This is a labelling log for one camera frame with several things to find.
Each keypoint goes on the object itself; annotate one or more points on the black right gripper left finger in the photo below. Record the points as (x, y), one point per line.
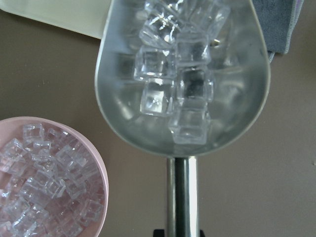
(161, 233)

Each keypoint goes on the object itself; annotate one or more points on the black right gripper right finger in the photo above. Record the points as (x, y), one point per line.
(201, 233)

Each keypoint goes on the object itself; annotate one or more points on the pink bowl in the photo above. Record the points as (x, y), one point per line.
(98, 172)

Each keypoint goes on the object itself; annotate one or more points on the pile of clear ice cubes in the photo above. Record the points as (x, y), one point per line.
(47, 182)

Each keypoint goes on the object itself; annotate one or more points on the stainless steel ice scoop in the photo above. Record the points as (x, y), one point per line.
(241, 71)

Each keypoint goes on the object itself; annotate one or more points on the cream rectangular serving tray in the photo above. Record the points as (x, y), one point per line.
(87, 17)

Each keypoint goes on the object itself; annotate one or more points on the grey folded cloth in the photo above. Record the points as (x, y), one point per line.
(278, 19)

